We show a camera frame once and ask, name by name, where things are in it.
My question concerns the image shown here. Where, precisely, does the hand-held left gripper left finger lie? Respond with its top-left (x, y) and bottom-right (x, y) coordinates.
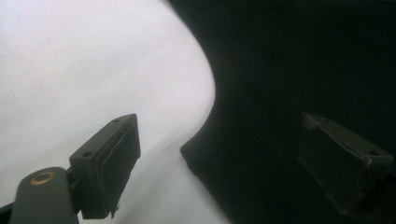
top-left (68, 113), bottom-right (142, 220)

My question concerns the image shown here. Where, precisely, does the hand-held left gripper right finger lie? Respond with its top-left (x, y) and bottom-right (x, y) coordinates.
top-left (297, 112), bottom-right (395, 217)

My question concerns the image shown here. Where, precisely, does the black shirt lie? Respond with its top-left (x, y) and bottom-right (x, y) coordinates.
top-left (166, 0), bottom-right (396, 224)

